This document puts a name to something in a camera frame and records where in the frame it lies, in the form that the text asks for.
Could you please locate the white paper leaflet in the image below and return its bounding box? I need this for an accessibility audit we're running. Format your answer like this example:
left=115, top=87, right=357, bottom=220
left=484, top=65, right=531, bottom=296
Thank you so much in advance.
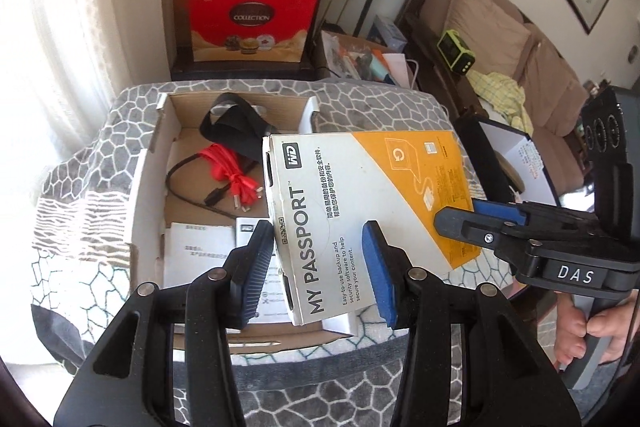
left=235, top=218, right=290, bottom=325

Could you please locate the white orange passport box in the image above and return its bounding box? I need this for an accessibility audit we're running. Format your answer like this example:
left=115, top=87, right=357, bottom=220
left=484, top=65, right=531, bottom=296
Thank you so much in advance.
left=262, top=130, right=480, bottom=325

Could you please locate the red usb cable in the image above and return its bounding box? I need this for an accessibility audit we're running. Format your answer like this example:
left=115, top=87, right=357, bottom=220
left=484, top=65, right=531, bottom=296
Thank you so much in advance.
left=197, top=142, right=265, bottom=214

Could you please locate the brown cardboard box tray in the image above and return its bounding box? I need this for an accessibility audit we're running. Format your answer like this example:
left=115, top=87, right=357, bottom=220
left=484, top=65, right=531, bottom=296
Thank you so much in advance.
left=125, top=91, right=360, bottom=355

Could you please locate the person right hand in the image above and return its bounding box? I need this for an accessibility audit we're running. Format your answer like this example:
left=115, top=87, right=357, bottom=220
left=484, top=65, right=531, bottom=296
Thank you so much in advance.
left=554, top=291, right=638, bottom=365

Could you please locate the open black white box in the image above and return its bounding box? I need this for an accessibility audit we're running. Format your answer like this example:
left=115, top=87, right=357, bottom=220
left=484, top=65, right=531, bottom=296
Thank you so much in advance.
left=454, top=114, right=559, bottom=206

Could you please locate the white manual sheet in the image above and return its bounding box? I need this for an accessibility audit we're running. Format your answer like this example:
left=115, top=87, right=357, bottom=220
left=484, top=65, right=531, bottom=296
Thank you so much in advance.
left=163, top=222, right=235, bottom=287

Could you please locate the yellow checked cloth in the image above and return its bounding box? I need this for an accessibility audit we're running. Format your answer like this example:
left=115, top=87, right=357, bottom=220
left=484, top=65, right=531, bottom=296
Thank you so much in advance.
left=466, top=69, right=534, bottom=136

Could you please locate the green small device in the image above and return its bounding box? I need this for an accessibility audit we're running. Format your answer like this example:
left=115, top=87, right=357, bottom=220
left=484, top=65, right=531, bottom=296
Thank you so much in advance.
left=437, top=29, right=475, bottom=76

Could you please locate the brown sofa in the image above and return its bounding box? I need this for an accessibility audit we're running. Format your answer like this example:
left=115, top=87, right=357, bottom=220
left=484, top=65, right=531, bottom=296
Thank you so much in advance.
left=396, top=0, right=588, bottom=195

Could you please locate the grey white patterned blanket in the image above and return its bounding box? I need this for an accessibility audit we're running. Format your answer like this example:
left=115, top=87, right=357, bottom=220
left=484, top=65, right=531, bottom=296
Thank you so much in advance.
left=29, top=78, right=516, bottom=427

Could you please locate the box of clutter items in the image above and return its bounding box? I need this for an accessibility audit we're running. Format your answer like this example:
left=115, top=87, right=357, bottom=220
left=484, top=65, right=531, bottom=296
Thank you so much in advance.
left=314, top=15, right=419, bottom=89

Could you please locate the red collection gift bag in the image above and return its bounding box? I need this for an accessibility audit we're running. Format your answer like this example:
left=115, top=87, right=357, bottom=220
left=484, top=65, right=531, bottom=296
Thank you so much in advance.
left=189, top=0, right=318, bottom=63

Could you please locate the white sheer curtain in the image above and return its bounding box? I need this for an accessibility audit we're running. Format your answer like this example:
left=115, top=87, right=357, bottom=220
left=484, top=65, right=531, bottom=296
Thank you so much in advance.
left=1, top=0, right=168, bottom=365

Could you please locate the black flat cable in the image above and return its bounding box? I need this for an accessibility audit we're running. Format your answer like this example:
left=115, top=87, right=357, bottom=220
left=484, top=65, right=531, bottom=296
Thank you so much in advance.
left=164, top=152, right=241, bottom=220

